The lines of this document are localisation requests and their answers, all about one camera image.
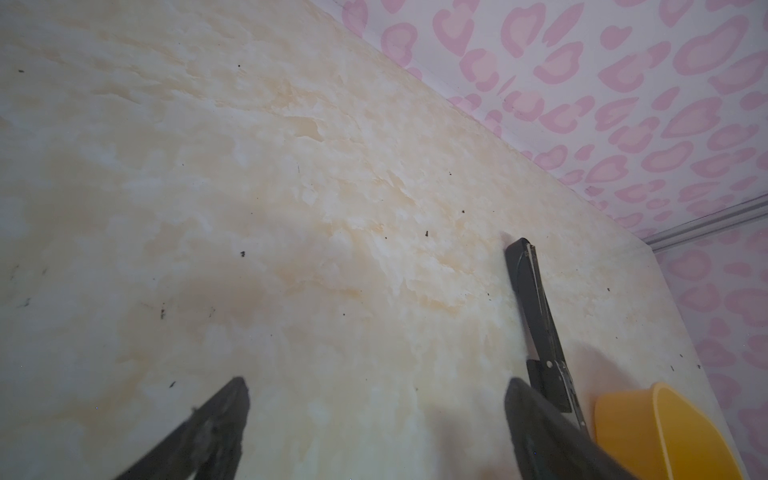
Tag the aluminium frame bar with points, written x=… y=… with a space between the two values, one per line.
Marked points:
x=712 y=224

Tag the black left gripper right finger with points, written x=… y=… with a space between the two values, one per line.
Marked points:
x=549 y=446

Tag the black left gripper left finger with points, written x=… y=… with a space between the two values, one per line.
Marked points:
x=207 y=445

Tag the yellow plastic tray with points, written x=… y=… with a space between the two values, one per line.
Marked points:
x=656 y=433

